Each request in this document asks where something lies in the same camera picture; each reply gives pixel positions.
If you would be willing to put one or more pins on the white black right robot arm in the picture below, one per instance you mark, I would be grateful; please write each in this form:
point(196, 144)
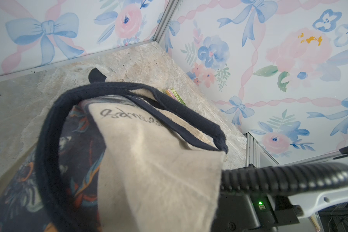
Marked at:
point(264, 196)

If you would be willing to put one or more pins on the aluminium corner post left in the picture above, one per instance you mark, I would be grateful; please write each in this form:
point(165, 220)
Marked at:
point(165, 20)

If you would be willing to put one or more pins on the aluminium corner post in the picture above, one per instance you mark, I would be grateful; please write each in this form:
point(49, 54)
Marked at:
point(257, 155)
point(165, 20)

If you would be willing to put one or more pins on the green bamboo folding fan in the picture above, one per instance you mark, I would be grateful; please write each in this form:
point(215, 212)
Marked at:
point(173, 94)

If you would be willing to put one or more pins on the beige tote bag navy handles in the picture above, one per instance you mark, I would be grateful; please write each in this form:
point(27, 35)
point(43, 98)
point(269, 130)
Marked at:
point(118, 157)

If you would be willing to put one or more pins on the aluminium corner post right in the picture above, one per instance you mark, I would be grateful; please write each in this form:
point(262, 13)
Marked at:
point(257, 155)

